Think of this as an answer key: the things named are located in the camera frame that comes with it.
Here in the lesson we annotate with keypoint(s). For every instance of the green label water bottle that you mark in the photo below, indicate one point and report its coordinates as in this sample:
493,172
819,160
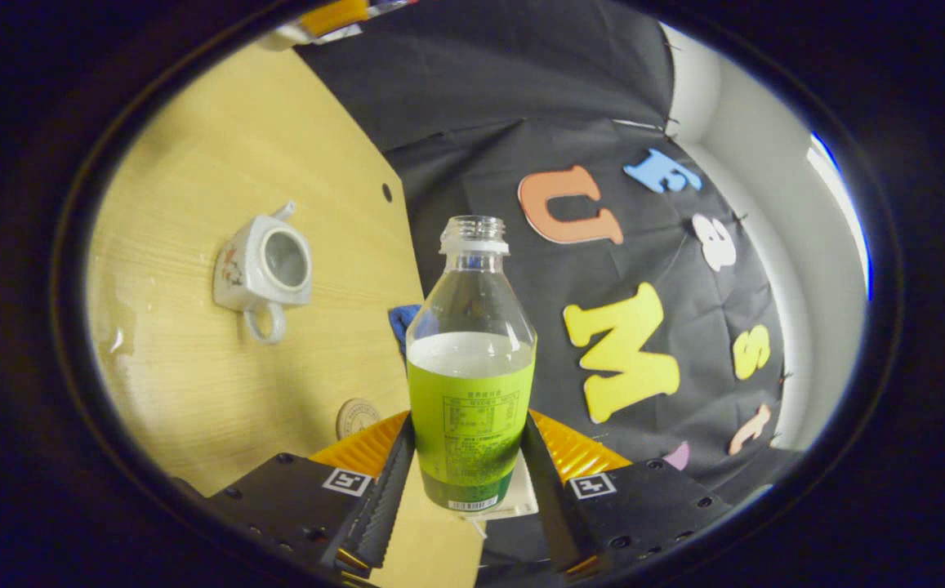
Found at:
472,408

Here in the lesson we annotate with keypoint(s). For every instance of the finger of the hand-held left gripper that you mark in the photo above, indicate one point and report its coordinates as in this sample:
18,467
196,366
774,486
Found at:
333,16

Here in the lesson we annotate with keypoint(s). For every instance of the blue towel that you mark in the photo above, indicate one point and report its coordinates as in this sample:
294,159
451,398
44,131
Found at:
403,322

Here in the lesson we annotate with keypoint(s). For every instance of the white ceramic teacup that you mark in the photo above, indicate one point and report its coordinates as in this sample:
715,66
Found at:
235,278

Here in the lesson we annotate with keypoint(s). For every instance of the round beige coaster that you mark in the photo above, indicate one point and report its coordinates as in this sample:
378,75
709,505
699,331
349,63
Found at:
356,416

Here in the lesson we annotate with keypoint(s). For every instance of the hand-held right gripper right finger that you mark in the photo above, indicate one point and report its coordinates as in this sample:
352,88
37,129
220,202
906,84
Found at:
546,490

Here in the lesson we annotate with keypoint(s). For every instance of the black backdrop cloth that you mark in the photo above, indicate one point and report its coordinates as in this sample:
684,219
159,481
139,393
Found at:
480,82

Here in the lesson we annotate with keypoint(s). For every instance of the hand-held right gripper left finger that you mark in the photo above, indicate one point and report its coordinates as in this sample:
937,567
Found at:
390,498

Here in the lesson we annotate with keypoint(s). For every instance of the white teacup lid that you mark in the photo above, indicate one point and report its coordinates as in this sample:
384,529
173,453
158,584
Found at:
284,38

